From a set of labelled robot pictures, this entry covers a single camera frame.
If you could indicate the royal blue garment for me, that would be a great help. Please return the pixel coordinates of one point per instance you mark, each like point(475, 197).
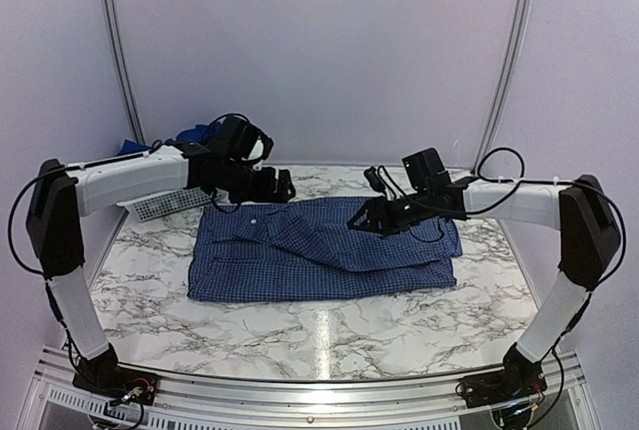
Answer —
point(199, 134)

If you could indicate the blue checked shirt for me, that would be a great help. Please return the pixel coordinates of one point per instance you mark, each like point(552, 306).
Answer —
point(304, 251)

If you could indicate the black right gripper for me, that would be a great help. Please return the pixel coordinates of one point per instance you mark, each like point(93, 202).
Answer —
point(375, 209)

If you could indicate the right aluminium corner post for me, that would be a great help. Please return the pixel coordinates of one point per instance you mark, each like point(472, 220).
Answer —
point(515, 38)

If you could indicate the aluminium corner post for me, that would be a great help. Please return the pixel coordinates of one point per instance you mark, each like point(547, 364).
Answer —
point(515, 38)
point(121, 69)

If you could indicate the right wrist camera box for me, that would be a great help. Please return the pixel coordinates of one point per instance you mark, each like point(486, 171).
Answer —
point(374, 180)

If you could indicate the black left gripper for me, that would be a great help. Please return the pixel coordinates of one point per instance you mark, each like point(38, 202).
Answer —
point(265, 191)

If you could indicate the white plastic laundry basket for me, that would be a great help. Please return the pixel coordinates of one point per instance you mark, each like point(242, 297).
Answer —
point(165, 203)

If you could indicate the left aluminium corner post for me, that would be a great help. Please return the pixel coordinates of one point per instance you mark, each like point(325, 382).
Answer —
point(121, 69)

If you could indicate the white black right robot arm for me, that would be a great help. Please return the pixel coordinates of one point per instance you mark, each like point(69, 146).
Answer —
point(585, 245)

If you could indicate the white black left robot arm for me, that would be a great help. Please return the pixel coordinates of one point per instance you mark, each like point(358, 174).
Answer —
point(62, 195)

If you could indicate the aluminium front frame rail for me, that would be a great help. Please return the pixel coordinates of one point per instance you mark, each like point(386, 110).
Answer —
point(174, 400)

